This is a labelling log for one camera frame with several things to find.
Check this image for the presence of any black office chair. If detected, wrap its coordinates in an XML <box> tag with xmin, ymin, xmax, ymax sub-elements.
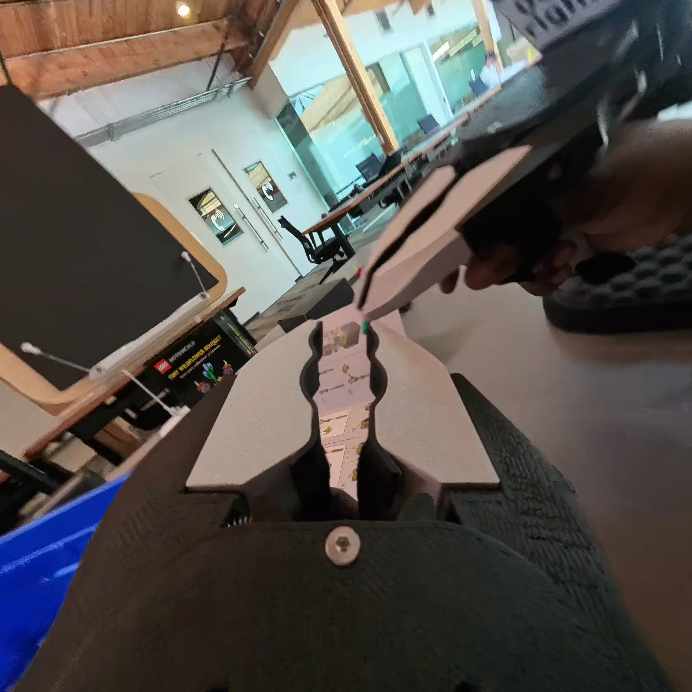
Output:
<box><xmin>355</xmin><ymin>152</ymin><xmax>388</xmax><ymax>187</ymax></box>
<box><xmin>277</xmin><ymin>213</ymin><xmax>354</xmax><ymax>285</ymax></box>

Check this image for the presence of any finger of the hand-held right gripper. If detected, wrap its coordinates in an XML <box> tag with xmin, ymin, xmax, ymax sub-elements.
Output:
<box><xmin>359</xmin><ymin>145</ymin><xmax>534</xmax><ymax>286</ymax></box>
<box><xmin>357</xmin><ymin>223</ymin><xmax>476</xmax><ymax>320</ymax></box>

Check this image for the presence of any black wrist rest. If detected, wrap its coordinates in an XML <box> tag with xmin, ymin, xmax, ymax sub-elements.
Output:
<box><xmin>543</xmin><ymin>232</ymin><xmax>692</xmax><ymax>337</ymax></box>

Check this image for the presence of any flat black box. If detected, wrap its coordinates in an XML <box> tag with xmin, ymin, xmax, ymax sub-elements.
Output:
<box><xmin>277</xmin><ymin>278</ymin><xmax>358</xmax><ymax>336</ymax></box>

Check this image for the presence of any black product box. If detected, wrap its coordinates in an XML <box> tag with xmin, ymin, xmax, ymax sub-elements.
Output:
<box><xmin>150</xmin><ymin>329</ymin><xmax>258</xmax><ymax>409</ymax></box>

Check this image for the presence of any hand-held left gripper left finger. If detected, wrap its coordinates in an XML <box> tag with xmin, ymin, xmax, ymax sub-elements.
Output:
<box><xmin>186</xmin><ymin>320</ymin><xmax>325</xmax><ymax>511</ymax></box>

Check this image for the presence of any instruction booklet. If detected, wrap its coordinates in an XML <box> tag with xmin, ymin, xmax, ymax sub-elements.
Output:
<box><xmin>312</xmin><ymin>306</ymin><xmax>407</xmax><ymax>500</ymax></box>

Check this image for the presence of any blue storage bin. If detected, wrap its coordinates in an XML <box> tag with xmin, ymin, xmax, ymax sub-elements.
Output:
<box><xmin>0</xmin><ymin>474</ymin><xmax>133</xmax><ymax>692</ymax></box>

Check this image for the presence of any grey desk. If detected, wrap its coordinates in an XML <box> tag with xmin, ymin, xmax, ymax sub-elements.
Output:
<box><xmin>244</xmin><ymin>276</ymin><xmax>692</xmax><ymax>692</ymax></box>

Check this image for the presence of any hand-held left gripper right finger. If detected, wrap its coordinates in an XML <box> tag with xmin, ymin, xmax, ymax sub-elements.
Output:
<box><xmin>363</xmin><ymin>320</ymin><xmax>501</xmax><ymax>511</ymax></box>

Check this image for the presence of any wooden background desk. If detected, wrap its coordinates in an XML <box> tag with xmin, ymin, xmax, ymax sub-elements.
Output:
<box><xmin>301</xmin><ymin>103</ymin><xmax>487</xmax><ymax>260</ymax></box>

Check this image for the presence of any person's right hand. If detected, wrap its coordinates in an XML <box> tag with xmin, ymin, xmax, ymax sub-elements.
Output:
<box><xmin>438</xmin><ymin>116</ymin><xmax>692</xmax><ymax>298</ymax></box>

